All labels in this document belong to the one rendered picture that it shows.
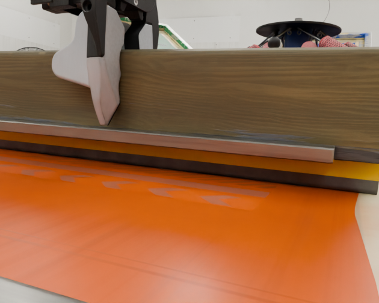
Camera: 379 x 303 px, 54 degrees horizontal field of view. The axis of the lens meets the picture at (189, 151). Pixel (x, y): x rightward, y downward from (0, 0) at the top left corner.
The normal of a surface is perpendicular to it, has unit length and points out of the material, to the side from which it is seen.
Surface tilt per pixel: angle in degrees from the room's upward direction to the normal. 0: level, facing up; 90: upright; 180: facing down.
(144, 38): 88
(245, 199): 0
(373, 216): 0
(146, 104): 95
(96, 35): 103
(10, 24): 90
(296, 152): 95
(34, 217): 0
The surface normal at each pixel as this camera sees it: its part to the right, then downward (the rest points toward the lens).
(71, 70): -0.37, -0.03
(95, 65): -0.37, 0.31
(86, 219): 0.05, -0.99
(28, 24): 0.92, 0.09
